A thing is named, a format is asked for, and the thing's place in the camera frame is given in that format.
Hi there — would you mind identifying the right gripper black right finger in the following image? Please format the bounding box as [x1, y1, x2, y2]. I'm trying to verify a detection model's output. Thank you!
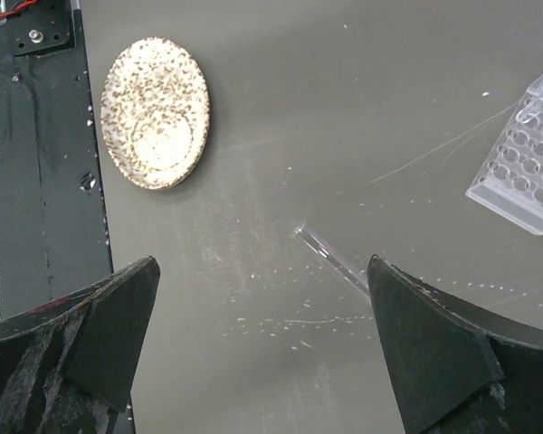
[367, 256, 543, 433]

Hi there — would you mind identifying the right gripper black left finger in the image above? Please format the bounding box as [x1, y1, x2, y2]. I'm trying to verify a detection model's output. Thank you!
[0, 256, 160, 433]

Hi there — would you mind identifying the short clear glass tube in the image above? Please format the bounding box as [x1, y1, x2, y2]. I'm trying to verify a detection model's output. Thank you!
[291, 222, 371, 307]

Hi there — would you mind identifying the clear acrylic tube rack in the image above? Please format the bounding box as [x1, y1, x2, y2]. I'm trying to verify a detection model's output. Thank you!
[466, 74, 543, 236]

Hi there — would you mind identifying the speckled ceramic plate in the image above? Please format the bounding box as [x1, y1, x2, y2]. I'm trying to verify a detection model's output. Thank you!
[100, 37, 210, 191]

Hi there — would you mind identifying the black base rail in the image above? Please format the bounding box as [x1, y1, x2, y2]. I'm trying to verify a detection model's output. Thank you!
[0, 1, 112, 320]

